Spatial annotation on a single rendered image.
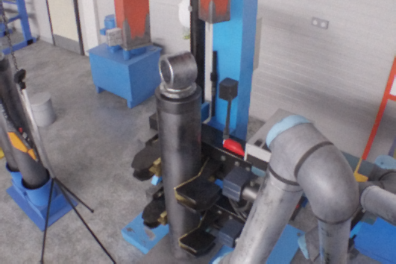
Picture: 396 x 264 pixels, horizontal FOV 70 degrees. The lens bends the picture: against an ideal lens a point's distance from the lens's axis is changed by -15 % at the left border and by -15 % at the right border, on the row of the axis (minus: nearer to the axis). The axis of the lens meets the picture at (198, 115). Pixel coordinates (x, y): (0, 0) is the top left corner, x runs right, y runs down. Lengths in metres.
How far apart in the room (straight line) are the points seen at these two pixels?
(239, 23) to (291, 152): 1.04
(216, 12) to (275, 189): 0.85
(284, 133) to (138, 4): 0.74
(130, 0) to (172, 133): 0.65
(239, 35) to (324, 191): 1.15
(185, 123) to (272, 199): 0.77
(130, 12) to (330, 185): 0.90
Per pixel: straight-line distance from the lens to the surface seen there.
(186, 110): 1.44
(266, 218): 0.85
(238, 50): 1.70
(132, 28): 1.23
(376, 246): 2.76
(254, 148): 1.64
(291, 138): 0.72
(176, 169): 1.66
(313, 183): 0.67
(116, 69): 4.02
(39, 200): 2.92
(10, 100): 2.37
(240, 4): 1.62
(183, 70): 1.38
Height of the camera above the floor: 2.22
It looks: 34 degrees down
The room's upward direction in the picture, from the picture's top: straight up
